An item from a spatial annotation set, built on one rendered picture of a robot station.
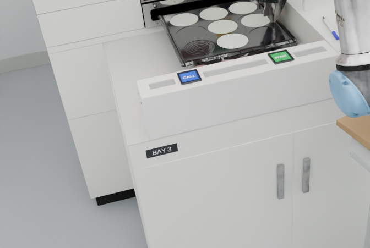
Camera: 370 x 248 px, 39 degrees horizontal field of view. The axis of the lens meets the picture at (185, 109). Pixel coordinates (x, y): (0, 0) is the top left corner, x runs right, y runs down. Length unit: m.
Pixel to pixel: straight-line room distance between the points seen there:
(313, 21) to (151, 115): 0.59
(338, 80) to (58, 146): 1.93
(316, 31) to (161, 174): 0.62
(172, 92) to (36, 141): 1.69
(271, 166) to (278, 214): 0.22
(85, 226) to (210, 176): 0.96
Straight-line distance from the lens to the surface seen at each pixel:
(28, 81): 3.54
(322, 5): 1.75
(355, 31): 1.21
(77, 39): 1.96
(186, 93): 1.38
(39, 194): 2.63
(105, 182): 2.35
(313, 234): 1.93
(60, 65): 2.00
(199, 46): 1.68
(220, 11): 1.90
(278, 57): 1.47
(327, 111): 1.59
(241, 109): 1.46
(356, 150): 1.39
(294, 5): 1.76
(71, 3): 1.90
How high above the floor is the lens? 1.71
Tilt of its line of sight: 35 degrees down
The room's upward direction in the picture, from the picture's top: 7 degrees counter-clockwise
